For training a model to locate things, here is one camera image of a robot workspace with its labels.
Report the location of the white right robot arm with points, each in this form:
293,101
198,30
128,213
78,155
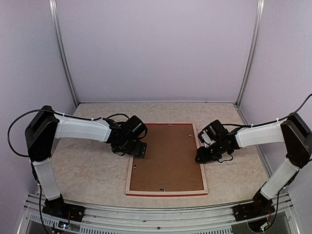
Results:
290,134

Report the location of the brown cardboard backing board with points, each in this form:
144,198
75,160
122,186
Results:
165,161

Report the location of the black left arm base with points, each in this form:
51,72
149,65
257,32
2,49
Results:
59,208

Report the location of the light wood picture frame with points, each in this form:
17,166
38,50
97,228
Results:
129,180

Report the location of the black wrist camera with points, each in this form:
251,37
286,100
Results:
215,131
132,130

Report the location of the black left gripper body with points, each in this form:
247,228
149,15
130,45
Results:
128,148

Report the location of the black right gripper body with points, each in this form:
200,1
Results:
215,153

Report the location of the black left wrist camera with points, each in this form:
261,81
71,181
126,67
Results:
132,130

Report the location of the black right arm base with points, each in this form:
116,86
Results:
259,206

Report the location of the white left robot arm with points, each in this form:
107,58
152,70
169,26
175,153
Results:
48,125

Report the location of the aluminium corner post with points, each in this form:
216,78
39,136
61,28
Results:
251,53
61,49

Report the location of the right aluminium corner post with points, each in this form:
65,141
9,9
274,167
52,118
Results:
251,53

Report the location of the aluminium front rail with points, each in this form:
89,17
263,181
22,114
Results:
214,219

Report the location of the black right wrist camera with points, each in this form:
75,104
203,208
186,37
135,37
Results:
215,131

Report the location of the left aluminium corner post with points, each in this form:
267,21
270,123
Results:
61,49

